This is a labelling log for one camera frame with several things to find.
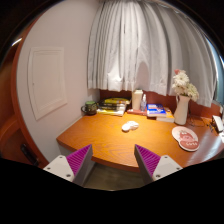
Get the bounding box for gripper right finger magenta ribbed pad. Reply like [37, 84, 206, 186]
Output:
[134, 145, 182, 184]

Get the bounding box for white ceramic vase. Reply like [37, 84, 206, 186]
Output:
[174, 95, 190, 125]

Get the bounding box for wooden door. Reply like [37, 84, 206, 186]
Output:
[0, 19, 50, 169]

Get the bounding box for white computer mouse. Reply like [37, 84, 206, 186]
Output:
[122, 121, 139, 132]

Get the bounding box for clear spray bottle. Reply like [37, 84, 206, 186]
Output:
[140, 94, 147, 112]

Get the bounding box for white and pink flowers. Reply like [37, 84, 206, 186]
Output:
[172, 69, 199, 102]

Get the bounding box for white wall access panel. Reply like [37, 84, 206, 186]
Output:
[28, 47, 67, 120]

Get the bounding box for white cylindrical container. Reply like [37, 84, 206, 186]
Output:
[132, 90, 143, 110]

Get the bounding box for white pleated curtain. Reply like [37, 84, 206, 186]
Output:
[87, 0, 216, 107]

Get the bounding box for white device with cable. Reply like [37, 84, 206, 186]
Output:
[212, 115, 223, 133]

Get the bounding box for blue book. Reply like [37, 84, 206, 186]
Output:
[147, 104, 166, 117]

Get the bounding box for white and red mouse pad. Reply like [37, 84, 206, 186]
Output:
[172, 126, 200, 152]

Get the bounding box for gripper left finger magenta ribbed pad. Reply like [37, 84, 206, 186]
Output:
[44, 144, 93, 186]

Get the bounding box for dark green mug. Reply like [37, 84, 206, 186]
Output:
[81, 101, 97, 115]

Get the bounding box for stack of dark books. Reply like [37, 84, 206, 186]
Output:
[97, 98, 131, 116]

